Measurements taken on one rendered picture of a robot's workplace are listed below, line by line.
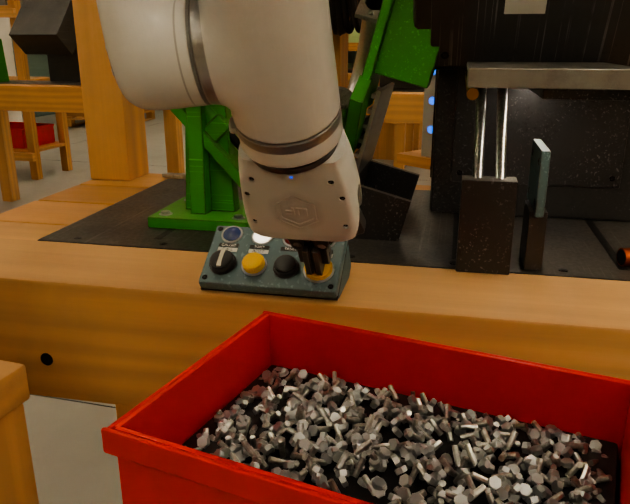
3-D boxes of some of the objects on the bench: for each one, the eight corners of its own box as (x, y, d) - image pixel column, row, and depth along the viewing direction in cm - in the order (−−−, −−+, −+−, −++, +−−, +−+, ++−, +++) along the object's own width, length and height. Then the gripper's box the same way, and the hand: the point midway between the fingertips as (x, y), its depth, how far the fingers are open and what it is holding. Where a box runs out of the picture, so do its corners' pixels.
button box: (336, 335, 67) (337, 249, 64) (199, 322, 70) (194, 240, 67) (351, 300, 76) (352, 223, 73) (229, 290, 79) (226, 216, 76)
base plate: (1003, 324, 66) (1010, 305, 65) (38, 253, 88) (36, 238, 87) (802, 219, 105) (805, 206, 105) (168, 188, 127) (167, 177, 126)
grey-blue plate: (542, 273, 75) (556, 151, 70) (524, 272, 75) (536, 150, 71) (533, 248, 84) (545, 138, 79) (517, 247, 84) (528, 138, 80)
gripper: (388, 99, 53) (394, 239, 67) (214, 96, 56) (255, 231, 70) (377, 165, 48) (386, 300, 63) (189, 158, 51) (238, 288, 66)
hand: (315, 251), depth 65 cm, fingers closed
